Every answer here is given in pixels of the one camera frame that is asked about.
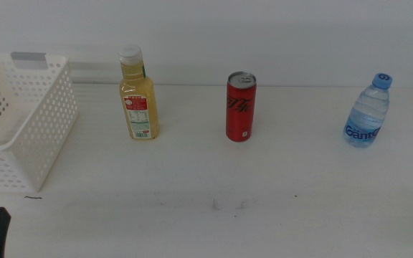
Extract red cola can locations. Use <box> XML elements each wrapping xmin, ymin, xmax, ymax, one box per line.
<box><xmin>225</xmin><ymin>71</ymin><xmax>257</xmax><ymax>143</ymax></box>

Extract clear water bottle blue cap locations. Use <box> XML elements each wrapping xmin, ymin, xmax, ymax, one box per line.
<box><xmin>343</xmin><ymin>72</ymin><xmax>394</xmax><ymax>148</ymax></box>

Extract white perforated plastic basket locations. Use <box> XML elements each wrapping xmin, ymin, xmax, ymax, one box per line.
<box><xmin>0</xmin><ymin>52</ymin><xmax>80</xmax><ymax>194</ymax></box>

